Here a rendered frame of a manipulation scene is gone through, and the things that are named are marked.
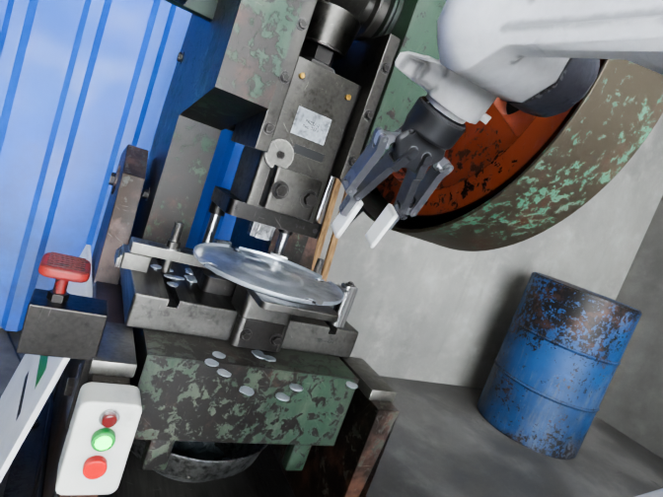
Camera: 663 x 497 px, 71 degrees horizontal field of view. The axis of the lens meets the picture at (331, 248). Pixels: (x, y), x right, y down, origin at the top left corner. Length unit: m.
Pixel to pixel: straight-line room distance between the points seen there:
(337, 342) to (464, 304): 2.11
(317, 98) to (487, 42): 0.49
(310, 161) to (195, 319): 0.36
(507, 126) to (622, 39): 0.64
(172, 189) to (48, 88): 1.02
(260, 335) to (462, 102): 0.52
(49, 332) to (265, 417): 0.38
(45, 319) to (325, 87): 0.59
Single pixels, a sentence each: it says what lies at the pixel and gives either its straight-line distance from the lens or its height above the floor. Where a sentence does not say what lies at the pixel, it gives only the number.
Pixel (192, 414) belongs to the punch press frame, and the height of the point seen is 0.55.
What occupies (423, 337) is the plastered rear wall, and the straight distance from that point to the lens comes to 2.94.
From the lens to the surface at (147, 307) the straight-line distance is 0.84.
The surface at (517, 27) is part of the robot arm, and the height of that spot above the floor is 1.15.
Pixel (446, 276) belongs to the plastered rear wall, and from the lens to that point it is 2.86.
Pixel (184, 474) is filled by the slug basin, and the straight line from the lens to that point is 1.03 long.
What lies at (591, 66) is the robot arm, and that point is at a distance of 0.57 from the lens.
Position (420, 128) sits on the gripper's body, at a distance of 0.63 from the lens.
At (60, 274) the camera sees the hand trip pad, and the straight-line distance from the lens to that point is 0.70.
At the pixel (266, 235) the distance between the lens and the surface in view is 0.97.
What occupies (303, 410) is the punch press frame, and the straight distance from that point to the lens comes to 0.91.
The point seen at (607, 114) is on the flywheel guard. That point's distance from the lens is 0.90.
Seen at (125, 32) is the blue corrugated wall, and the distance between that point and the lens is 2.06.
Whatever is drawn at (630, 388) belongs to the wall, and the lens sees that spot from 4.08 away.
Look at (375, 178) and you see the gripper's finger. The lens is 0.66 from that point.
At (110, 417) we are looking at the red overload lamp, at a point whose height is 0.61.
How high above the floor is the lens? 0.98
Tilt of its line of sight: 8 degrees down
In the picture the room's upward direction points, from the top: 20 degrees clockwise
